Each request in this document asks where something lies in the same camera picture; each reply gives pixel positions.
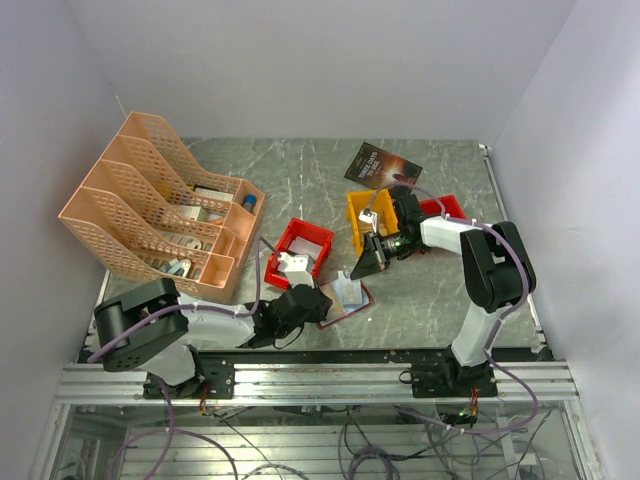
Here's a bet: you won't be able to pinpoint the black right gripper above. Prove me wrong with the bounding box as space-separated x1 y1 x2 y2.
350 230 420 279

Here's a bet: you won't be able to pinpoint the white striped credit card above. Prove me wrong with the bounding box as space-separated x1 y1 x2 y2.
334 270 363 307

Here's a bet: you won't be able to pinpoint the red leather card holder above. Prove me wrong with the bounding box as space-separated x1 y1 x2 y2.
318 270 374 330

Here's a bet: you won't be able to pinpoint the yellow plastic bin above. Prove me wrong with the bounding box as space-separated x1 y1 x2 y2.
346 189 399 255

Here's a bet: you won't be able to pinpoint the red plastic bin with cards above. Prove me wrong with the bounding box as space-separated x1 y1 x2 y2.
264 218 334 289

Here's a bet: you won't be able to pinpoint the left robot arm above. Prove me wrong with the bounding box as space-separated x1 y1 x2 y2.
88 278 332 397

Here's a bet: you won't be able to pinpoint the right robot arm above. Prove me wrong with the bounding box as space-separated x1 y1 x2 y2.
350 194 536 396

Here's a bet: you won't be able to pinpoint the dark booklet three days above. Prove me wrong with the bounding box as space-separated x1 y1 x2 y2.
344 142 423 190

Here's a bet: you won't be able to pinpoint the blue capped bottle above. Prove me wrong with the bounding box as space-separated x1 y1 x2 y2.
242 194 257 211

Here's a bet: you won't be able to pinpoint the peach plastic desk organizer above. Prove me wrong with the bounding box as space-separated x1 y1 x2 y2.
59 112 266 303

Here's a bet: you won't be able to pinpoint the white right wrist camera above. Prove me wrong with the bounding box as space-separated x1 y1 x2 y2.
357 208 380 234

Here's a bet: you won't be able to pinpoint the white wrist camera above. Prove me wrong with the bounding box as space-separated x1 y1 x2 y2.
357 208 380 234
278 252 315 288

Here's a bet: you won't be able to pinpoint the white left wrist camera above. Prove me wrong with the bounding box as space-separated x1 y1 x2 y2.
278 252 315 288

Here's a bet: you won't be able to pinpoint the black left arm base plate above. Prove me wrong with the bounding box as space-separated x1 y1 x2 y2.
142 358 235 400

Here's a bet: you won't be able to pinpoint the aluminium mounting rail frame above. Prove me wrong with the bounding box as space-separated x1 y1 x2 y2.
33 349 604 479

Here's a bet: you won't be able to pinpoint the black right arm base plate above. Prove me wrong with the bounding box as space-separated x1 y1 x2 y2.
398 347 498 398

